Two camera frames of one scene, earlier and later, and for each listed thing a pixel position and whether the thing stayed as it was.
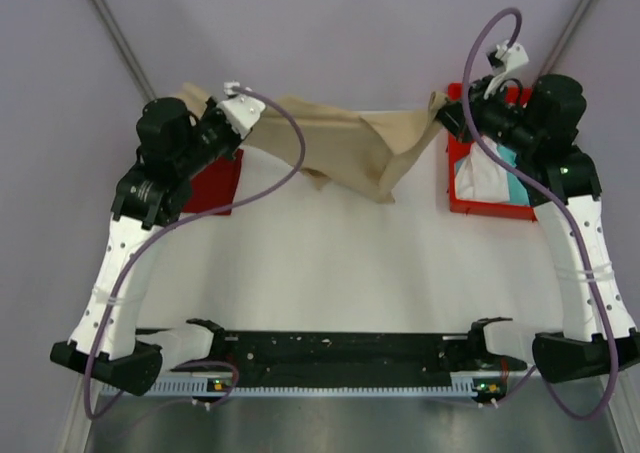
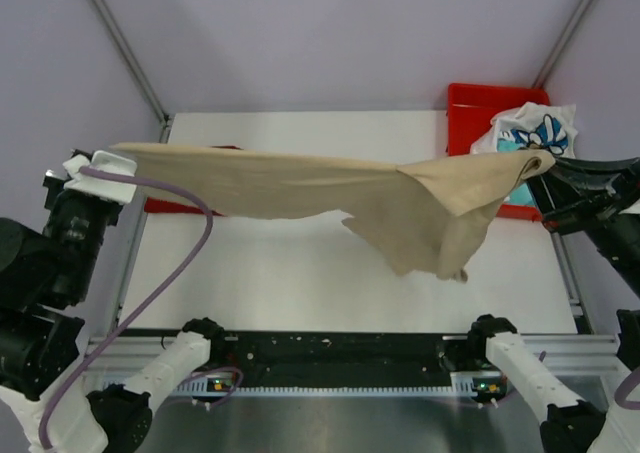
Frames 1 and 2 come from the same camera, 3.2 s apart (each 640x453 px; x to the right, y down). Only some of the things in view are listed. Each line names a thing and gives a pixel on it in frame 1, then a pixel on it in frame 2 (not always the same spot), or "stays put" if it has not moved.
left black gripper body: [216, 136] -> [82, 220]
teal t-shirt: [517, 191] stays put
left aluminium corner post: [116, 32] stays put
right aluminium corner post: [572, 26] stays put
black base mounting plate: [351, 352] stays put
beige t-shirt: [367, 141] -> [424, 216]
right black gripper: [477, 102] -> [582, 178]
